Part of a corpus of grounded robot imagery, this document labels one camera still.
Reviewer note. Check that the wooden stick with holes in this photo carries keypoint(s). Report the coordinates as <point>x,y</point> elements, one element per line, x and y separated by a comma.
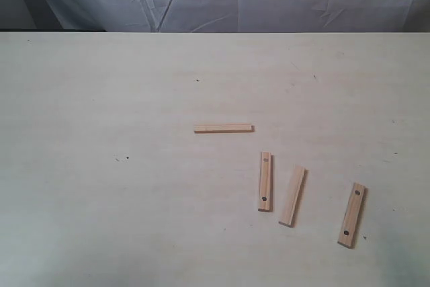
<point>265,183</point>
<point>351,217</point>

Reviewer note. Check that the plain wooden stick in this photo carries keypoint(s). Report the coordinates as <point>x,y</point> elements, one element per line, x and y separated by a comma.
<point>293,192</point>
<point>222,128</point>

